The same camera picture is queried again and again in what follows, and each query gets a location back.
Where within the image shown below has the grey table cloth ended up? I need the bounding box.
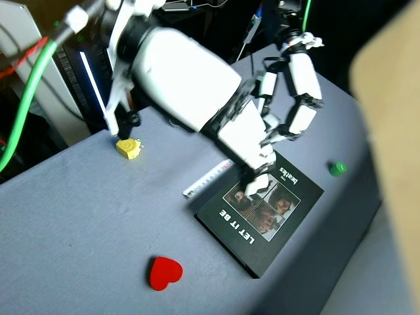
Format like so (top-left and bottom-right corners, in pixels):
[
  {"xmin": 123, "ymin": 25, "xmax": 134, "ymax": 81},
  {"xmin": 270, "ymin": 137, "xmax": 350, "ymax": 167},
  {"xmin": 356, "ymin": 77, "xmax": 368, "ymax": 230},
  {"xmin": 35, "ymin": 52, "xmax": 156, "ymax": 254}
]
[{"xmin": 0, "ymin": 43, "xmax": 385, "ymax": 315}]

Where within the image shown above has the grey flat device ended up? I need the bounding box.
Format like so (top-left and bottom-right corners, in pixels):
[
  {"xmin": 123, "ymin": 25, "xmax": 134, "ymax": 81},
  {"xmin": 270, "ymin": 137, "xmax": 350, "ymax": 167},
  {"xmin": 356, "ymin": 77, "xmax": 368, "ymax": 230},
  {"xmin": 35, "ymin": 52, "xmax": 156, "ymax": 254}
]
[{"xmin": 162, "ymin": 3, "xmax": 191, "ymax": 13}]

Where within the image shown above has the red heart block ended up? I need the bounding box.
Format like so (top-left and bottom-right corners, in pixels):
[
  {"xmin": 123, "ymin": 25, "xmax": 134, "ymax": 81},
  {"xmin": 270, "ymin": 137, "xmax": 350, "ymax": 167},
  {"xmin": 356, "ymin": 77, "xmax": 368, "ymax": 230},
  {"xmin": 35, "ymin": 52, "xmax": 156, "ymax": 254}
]
[{"xmin": 149, "ymin": 256, "xmax": 184, "ymax": 291}]

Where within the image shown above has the measuring tape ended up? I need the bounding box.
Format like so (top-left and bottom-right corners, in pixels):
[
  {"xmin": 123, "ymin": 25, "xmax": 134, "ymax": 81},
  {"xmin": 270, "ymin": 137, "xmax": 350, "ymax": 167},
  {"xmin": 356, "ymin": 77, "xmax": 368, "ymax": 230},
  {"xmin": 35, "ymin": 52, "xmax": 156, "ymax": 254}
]
[{"xmin": 182, "ymin": 158, "xmax": 234, "ymax": 198}]

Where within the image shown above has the black Beatles album box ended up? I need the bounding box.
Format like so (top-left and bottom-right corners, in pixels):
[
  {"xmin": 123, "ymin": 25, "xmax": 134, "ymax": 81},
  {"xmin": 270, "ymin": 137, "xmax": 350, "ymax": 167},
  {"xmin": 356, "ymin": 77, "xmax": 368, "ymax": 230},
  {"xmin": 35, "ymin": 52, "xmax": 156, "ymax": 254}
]
[{"xmin": 194, "ymin": 149, "xmax": 325, "ymax": 280}]

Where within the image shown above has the beige board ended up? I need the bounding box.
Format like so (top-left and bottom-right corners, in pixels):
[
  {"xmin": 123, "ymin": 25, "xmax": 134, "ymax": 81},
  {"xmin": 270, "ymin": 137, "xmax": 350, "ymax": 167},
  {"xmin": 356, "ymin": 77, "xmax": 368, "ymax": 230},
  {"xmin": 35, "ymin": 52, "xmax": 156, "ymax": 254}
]
[{"xmin": 349, "ymin": 0, "xmax": 420, "ymax": 315}]

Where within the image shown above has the arm green cable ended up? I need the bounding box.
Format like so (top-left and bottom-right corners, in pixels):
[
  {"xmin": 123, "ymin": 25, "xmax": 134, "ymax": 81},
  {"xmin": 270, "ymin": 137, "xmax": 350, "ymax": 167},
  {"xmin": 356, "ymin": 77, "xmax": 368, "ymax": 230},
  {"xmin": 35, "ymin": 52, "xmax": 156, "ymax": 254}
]
[
  {"xmin": 0, "ymin": 41, "xmax": 58, "ymax": 173},
  {"xmin": 301, "ymin": 0, "xmax": 313, "ymax": 33}
]

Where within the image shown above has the green cylinder block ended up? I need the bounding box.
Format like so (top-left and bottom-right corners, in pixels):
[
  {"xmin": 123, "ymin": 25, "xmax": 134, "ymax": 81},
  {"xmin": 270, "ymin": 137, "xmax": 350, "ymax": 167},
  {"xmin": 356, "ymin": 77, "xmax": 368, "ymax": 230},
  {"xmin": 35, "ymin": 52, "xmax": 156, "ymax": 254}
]
[{"xmin": 329, "ymin": 161, "xmax": 348, "ymax": 177}]

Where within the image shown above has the black tower with light strip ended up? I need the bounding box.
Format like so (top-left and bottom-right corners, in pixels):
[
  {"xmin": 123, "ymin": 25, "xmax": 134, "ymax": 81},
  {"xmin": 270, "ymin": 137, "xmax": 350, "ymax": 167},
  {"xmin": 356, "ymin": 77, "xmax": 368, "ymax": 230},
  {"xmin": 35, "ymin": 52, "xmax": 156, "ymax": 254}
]
[{"xmin": 54, "ymin": 39, "xmax": 114, "ymax": 134}]

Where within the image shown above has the red braided cable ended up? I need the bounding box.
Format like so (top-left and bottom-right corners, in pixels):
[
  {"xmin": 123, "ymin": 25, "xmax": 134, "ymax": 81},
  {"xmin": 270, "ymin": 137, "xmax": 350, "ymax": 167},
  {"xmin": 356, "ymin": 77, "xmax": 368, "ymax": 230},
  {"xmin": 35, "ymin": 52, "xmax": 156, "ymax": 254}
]
[{"xmin": 0, "ymin": 36, "xmax": 50, "ymax": 79}]

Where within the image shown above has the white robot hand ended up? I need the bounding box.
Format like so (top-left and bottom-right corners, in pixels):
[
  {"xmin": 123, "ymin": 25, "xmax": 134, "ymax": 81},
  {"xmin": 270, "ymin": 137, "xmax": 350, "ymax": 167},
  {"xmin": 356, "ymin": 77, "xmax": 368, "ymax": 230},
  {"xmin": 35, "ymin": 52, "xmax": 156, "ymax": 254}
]
[
  {"xmin": 129, "ymin": 26, "xmax": 280, "ymax": 198},
  {"xmin": 254, "ymin": 51, "xmax": 326, "ymax": 145}
]

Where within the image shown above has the light grey cabinet panel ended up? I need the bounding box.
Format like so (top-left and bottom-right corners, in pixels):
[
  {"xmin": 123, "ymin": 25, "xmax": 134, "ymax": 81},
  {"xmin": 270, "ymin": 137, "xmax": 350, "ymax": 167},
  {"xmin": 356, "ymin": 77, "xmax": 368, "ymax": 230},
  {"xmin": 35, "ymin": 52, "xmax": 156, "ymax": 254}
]
[{"xmin": 0, "ymin": 0, "xmax": 91, "ymax": 147}]

